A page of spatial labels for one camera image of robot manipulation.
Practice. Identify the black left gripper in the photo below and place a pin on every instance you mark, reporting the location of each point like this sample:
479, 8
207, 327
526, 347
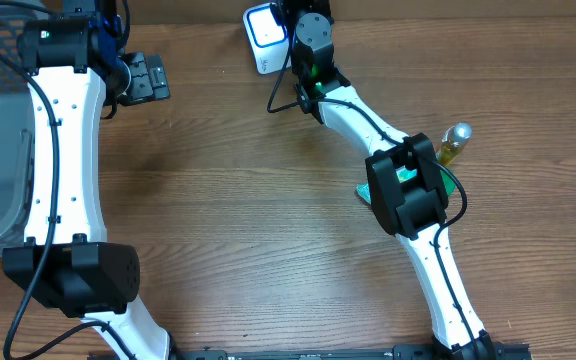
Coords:
141, 90

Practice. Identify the teal wet wipes pack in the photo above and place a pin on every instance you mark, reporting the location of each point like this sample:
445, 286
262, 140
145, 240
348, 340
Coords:
363, 192

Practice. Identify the teal Kleenex tissue pack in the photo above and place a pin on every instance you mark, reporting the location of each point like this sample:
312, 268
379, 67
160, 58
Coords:
405, 175

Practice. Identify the yellow oil bottle silver cap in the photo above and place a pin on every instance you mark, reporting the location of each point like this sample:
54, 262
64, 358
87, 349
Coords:
453, 143

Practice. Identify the green lid white jar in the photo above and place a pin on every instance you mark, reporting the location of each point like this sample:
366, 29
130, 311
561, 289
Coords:
449, 185

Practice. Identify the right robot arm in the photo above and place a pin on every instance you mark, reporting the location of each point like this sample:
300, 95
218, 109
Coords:
406, 181

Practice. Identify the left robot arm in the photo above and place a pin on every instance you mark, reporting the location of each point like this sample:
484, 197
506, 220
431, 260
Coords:
79, 72

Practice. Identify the white barcode scanner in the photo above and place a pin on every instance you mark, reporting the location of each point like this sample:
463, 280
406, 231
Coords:
268, 40

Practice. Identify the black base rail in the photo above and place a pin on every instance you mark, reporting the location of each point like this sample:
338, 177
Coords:
398, 352

